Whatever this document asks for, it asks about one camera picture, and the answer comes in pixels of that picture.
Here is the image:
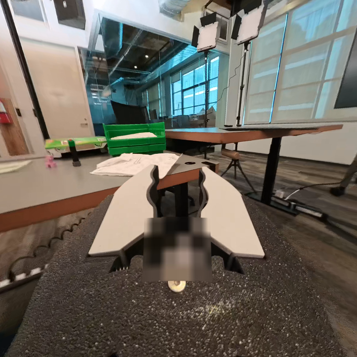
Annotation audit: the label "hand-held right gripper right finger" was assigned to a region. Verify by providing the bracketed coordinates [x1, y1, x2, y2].
[198, 166, 265, 259]

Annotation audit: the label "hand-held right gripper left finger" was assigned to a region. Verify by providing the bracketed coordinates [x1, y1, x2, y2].
[88, 165, 161, 258]

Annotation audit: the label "grey desk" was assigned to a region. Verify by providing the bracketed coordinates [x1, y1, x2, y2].
[0, 152, 221, 232]

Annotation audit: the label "white crumpled paper bag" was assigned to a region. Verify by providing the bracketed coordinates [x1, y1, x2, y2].
[90, 153, 152, 177]
[131, 153, 182, 179]

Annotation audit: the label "small tripod with wooden roll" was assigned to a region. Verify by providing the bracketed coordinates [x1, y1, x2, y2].
[221, 149, 258, 193]

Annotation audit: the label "green plastic crate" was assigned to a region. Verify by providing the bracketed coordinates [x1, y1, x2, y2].
[103, 122, 167, 157]

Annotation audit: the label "black power strip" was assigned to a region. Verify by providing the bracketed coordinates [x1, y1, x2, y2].
[275, 190, 329, 222]

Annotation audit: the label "black green brick stand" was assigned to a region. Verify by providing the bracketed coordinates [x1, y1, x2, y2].
[68, 139, 82, 167]

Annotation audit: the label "wooden table black legs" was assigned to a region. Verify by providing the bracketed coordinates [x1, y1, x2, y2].
[165, 124, 344, 216]

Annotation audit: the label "green toy box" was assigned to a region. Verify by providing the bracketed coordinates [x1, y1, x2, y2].
[45, 136, 108, 158]

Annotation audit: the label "black high-back chair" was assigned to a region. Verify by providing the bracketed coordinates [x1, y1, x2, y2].
[110, 100, 150, 125]

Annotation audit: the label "white door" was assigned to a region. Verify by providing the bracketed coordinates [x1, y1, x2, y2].
[19, 37, 96, 140]

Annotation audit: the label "red fire alarm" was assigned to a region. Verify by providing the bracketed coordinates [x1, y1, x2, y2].
[0, 98, 12, 125]

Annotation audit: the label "studio light on stand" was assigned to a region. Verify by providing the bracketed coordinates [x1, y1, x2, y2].
[191, 12, 224, 129]
[230, 0, 269, 127]

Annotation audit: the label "dark wall screen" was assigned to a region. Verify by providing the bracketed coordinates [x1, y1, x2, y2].
[334, 49, 357, 110]

